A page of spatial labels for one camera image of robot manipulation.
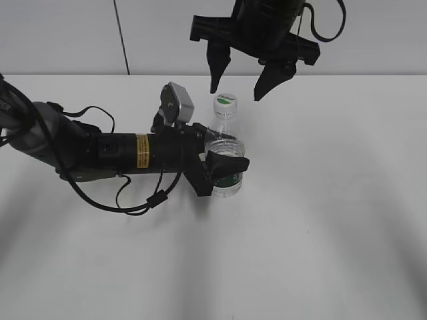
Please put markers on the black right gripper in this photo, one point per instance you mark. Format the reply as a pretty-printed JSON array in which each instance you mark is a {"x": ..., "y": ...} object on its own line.
[{"x": 260, "y": 29}]

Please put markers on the clear plastic water bottle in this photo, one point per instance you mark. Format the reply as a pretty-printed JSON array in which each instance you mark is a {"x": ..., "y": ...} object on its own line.
[{"x": 227, "y": 150}]

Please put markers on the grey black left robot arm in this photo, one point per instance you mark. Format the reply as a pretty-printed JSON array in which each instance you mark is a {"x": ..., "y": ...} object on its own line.
[{"x": 43, "y": 131}]

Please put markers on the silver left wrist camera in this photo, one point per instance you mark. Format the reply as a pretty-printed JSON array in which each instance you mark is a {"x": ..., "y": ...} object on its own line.
[{"x": 175, "y": 110}]

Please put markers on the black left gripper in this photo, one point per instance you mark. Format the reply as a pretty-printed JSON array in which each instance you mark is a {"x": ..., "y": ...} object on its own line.
[{"x": 177, "y": 151}]

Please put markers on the white green bottle cap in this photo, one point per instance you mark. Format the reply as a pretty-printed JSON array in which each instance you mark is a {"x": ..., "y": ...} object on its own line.
[{"x": 225, "y": 104}]

